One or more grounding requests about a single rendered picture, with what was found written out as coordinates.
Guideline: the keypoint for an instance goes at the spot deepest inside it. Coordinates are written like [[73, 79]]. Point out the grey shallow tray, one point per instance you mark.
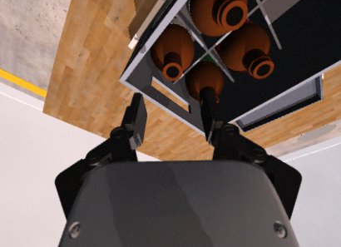
[[305, 95]]

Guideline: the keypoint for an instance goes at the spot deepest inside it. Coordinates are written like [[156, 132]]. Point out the brown glass bottle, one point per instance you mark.
[[243, 50], [215, 18], [205, 75], [175, 48]]

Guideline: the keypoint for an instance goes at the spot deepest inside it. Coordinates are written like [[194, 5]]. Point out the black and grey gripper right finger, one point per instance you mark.
[[231, 145]]

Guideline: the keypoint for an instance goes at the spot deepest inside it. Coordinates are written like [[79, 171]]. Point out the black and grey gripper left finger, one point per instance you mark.
[[121, 146]]

